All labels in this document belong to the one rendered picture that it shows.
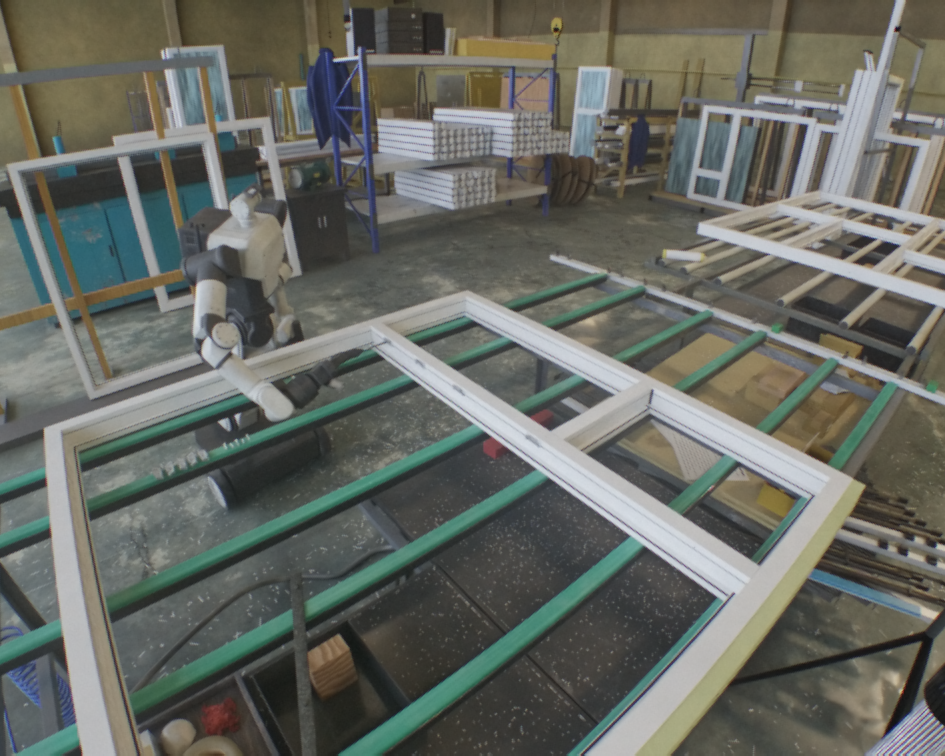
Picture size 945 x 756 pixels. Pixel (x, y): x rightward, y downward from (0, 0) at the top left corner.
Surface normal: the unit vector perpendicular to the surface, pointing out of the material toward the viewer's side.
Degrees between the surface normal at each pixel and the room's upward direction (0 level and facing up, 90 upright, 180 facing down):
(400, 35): 90
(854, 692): 0
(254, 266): 98
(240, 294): 109
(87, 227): 90
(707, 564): 90
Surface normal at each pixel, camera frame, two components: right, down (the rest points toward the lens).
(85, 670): 0.00, -0.86
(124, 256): 0.63, 0.40
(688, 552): -0.78, 0.32
